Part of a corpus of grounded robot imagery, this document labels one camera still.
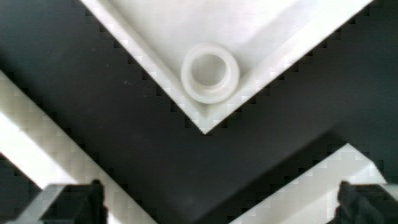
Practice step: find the white square table top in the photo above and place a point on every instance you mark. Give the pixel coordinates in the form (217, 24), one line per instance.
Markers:
(217, 45)

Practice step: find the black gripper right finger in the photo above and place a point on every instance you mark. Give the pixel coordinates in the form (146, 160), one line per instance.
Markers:
(366, 204)

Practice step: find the white L-shaped obstacle fixture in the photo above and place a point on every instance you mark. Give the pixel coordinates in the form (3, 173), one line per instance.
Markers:
(55, 164)

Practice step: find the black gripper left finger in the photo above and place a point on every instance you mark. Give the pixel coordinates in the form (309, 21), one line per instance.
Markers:
(67, 204)

